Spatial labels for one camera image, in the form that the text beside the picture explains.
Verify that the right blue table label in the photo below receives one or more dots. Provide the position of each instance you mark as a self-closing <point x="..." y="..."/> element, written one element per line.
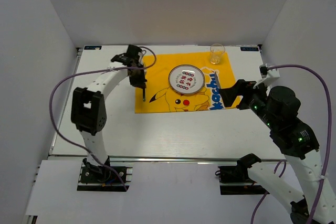
<point x="249" y="48"/>

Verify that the knife with teal handle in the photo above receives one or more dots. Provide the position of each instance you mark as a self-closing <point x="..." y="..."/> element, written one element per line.
<point x="217" y="80"/>

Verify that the round patterned plate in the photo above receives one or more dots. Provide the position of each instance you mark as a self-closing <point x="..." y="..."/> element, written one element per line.
<point x="186" y="79"/>

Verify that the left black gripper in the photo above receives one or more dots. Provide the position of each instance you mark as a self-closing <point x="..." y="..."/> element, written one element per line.
<point x="140" y="82"/>

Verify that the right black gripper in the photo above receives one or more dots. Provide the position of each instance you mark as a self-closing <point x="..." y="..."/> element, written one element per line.
<point x="240" y="87"/>

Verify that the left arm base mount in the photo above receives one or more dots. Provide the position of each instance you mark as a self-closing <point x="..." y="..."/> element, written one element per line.
<point x="97" y="178"/>

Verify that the left blue table label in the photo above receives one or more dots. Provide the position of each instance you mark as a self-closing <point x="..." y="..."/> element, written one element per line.
<point x="92" y="47"/>

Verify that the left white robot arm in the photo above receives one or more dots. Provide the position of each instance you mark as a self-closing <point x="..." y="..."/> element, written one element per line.
<point x="88" y="110"/>

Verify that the clear plastic cup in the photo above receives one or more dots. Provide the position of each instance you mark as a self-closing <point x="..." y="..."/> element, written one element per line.
<point x="217" y="51"/>

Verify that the fork with teal handle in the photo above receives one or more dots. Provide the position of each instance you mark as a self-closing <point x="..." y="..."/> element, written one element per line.
<point x="144" y="94"/>

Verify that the blue table label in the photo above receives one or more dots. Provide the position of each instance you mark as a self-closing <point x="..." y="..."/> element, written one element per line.
<point x="249" y="48"/>
<point x="92" y="47"/>

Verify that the yellow pikachu cloth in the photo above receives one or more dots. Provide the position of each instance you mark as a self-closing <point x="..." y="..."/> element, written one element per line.
<point x="160" y="97"/>

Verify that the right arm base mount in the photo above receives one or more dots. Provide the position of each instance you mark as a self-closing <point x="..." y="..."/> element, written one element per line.
<point x="234" y="182"/>

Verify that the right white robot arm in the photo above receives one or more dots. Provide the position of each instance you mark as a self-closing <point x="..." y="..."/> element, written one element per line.
<point x="315" y="201"/>

